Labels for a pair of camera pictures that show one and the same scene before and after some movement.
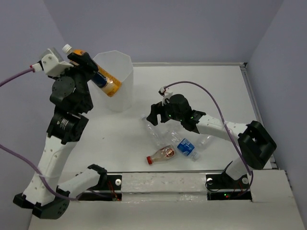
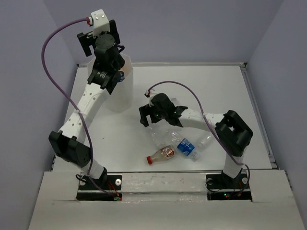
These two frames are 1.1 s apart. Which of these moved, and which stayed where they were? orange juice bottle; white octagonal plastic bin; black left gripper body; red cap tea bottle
Moved: orange juice bottle; black left gripper body
Stayed: white octagonal plastic bin; red cap tea bottle
